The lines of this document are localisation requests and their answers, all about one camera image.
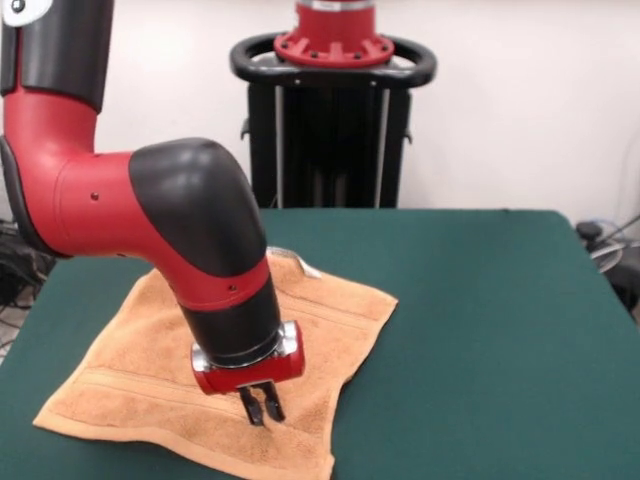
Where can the dark green table cloth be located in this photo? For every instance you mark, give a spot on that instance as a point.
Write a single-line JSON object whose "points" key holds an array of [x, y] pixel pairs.
{"points": [[475, 325]]}

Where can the orange terry towel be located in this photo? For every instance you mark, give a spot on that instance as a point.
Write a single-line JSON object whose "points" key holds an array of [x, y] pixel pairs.
{"points": [[150, 360]]}

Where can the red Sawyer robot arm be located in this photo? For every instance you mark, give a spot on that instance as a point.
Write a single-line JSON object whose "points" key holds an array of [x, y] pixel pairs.
{"points": [[125, 200]]}

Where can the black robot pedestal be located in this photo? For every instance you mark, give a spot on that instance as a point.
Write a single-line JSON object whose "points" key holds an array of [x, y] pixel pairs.
{"points": [[340, 140]]}

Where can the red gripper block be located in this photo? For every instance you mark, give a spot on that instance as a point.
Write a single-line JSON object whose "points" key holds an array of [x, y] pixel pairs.
{"points": [[250, 377]]}

